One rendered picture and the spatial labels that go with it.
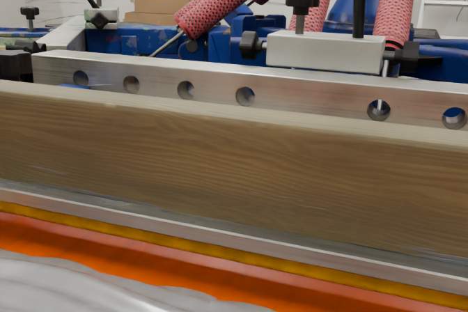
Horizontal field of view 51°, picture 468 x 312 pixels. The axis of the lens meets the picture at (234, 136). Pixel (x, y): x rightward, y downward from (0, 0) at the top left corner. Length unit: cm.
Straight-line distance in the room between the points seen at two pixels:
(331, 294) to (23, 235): 22
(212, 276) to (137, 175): 8
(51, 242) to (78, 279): 6
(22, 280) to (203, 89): 29
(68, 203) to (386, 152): 20
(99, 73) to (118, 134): 29
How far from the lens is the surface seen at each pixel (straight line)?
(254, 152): 28
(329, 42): 55
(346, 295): 32
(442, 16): 441
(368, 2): 105
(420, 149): 26
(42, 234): 39
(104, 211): 32
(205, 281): 32
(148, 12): 450
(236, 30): 129
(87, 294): 31
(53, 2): 564
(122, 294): 30
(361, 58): 54
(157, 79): 56
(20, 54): 52
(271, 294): 31
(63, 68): 63
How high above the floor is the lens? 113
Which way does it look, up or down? 17 degrees down
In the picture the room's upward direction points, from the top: 2 degrees clockwise
